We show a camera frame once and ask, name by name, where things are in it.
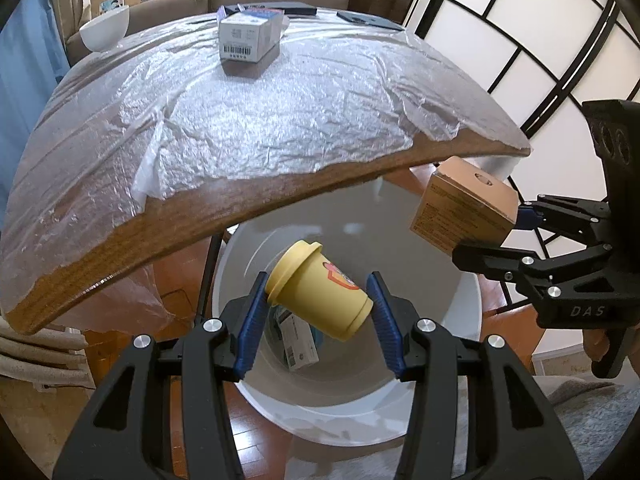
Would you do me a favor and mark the person's right hand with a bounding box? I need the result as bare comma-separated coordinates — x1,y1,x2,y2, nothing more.
582,330,610,363

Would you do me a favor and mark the brown sofa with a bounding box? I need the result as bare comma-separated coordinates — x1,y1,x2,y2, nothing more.
65,0,351,63

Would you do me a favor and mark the black framed white partition screen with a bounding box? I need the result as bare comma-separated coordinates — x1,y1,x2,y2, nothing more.
395,0,640,311

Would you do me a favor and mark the blue curtain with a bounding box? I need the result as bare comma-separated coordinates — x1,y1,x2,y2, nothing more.
0,0,71,91

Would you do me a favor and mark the clear plastic table cover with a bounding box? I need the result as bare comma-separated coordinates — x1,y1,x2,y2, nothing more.
0,7,463,333

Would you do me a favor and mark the white and blue medicine box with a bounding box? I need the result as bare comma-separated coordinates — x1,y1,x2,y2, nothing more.
218,7,284,64

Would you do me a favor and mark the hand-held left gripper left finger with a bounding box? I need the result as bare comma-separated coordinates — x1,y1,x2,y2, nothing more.
52,271,271,480

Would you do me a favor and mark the white trash bin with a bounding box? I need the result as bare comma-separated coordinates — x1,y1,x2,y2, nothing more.
209,175,485,448

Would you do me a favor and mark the black smartphone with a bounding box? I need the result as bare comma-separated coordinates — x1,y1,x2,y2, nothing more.
222,4,318,17

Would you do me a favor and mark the white carton with blue print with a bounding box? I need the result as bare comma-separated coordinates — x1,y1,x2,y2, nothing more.
272,305,321,372

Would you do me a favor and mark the beige ribbed cloth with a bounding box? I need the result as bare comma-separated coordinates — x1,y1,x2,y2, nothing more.
0,317,96,391

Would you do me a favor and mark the white ceramic bowl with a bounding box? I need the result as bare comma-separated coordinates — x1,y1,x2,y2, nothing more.
79,6,131,53

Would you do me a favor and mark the yellow paper cup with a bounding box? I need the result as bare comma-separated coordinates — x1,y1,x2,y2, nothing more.
264,240,374,343

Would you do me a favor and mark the black metal table leg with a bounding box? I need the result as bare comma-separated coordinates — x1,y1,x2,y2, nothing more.
192,232,236,326

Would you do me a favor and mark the grey rug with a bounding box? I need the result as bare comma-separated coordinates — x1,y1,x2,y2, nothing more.
532,377,640,480

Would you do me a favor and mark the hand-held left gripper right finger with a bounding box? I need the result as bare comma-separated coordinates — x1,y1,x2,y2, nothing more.
366,271,586,480

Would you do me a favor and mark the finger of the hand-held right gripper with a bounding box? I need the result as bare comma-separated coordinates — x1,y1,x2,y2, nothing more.
517,194,612,241
452,242,612,307

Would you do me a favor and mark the golden cardboard box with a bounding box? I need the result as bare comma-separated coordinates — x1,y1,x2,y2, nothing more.
409,156,520,256

